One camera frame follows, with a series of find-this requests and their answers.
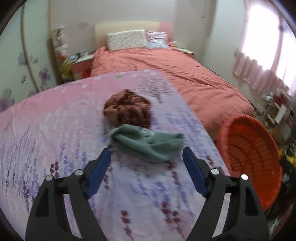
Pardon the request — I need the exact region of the orange plastic basket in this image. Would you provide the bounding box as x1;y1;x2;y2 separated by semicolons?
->
216;114;283;211

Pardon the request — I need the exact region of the yellow bag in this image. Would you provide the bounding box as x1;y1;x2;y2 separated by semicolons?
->
279;148;296;168

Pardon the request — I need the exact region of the pink floral bed sheet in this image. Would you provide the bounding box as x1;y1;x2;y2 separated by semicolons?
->
1;70;228;240

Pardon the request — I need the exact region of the dark green towel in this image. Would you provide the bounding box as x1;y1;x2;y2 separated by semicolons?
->
110;125;184;163

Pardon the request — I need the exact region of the coral pink duvet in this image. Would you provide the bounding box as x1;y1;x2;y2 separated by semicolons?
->
91;43;254;132

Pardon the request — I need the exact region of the brown plaid scrunchie cloth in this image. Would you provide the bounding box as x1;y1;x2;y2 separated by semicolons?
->
103;89;152;128

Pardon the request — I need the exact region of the pink curtain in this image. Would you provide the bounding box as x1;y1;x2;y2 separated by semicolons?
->
232;1;295;96

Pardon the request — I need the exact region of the pink bedside table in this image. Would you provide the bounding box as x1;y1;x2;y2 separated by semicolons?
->
70;54;94;80

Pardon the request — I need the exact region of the floral glass wardrobe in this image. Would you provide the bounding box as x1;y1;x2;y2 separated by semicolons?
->
1;1;58;111

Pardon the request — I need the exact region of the hanging plush toy rack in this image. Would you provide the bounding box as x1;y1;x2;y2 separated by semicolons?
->
52;27;73;83

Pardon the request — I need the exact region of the far bedside table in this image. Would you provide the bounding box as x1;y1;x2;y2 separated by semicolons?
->
178;48;196;58

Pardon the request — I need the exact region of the cream pink headboard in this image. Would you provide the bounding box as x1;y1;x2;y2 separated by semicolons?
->
94;21;174;49

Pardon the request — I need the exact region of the white floral pillow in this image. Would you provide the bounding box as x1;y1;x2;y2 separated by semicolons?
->
106;30;148;52

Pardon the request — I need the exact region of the pink striped pillow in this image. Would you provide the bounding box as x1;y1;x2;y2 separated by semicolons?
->
146;31;169;49

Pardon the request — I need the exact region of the white wire shelf rack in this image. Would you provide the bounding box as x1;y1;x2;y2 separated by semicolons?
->
254;88;295;129

